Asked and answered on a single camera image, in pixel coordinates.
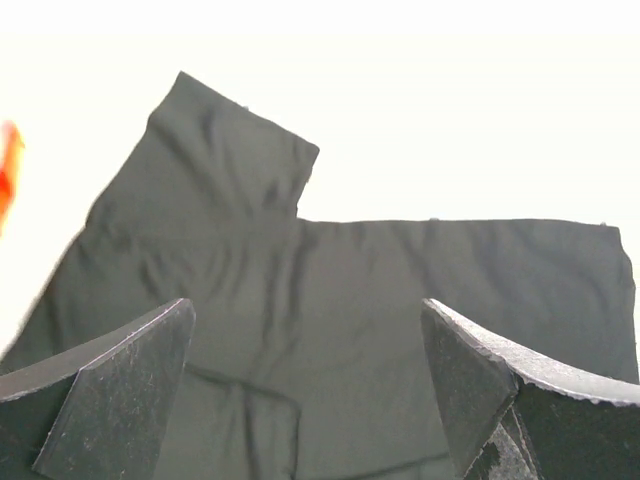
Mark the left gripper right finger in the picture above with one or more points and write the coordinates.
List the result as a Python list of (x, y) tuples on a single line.
[(509, 412)]

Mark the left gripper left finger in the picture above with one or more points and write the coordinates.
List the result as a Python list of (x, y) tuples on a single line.
[(99, 410)]

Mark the black t shirt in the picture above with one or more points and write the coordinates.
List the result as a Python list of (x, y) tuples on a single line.
[(307, 360)]

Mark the folded red orange t shirt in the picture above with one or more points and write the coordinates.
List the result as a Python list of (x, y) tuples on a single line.
[(12, 152)]

